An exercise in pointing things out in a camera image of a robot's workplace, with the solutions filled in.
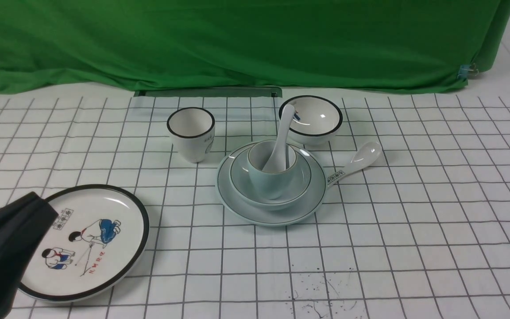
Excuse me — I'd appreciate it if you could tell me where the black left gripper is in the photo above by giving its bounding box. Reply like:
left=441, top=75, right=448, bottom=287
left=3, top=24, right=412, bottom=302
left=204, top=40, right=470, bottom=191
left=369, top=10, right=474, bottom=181
left=0, top=192, right=58, bottom=319

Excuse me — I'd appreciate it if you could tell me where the pale blue bowl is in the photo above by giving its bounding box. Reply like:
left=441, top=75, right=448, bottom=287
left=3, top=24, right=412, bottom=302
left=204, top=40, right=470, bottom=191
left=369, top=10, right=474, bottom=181
left=228, top=147, right=312, bottom=211

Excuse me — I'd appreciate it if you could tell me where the pale blue cup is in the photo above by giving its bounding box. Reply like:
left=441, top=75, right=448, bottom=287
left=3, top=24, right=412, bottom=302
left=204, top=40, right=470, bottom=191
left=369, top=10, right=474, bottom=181
left=247, top=140, right=299, bottom=199

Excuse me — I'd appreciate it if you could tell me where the plain white spoon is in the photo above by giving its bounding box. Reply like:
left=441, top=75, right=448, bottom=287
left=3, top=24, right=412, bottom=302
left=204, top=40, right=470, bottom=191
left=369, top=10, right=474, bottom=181
left=263, top=104, right=296, bottom=173

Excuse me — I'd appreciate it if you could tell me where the white cartoon plate black rim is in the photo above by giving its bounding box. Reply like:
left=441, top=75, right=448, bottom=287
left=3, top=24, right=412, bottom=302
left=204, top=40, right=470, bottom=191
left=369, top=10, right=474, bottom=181
left=19, top=184, right=150, bottom=303

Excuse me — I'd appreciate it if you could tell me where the white cup black rim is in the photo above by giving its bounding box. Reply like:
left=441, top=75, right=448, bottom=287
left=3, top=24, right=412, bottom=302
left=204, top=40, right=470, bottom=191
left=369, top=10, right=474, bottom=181
left=166, top=107, right=215, bottom=163

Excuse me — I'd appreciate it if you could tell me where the pale blue plate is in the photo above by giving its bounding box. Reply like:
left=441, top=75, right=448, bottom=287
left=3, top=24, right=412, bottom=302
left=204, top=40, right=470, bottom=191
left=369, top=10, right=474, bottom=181
left=215, top=143, right=327, bottom=227

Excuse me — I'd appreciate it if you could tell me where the dark metal floor strip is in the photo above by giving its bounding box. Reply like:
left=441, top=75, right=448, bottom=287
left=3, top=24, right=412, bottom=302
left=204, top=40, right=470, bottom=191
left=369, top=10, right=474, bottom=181
left=134, top=86, right=282, bottom=98

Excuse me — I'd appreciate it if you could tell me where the white bowl black rim cartoon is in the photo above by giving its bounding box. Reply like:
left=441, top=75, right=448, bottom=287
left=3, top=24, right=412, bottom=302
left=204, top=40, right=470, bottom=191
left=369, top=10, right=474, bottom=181
left=278, top=95, right=343, bottom=146

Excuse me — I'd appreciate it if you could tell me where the white spoon with label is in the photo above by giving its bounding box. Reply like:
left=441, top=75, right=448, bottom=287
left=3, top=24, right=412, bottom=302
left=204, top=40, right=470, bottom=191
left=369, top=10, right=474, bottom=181
left=326, top=141, right=383, bottom=188

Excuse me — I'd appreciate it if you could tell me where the green backdrop cloth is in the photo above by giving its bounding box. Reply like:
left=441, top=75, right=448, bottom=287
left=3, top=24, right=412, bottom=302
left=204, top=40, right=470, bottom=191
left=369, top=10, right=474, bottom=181
left=0, top=0, right=510, bottom=94

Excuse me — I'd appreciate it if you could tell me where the blue binder clip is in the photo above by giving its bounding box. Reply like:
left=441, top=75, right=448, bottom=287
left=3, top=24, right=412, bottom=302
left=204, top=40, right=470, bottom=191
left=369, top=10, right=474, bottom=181
left=456, top=63, right=479, bottom=80

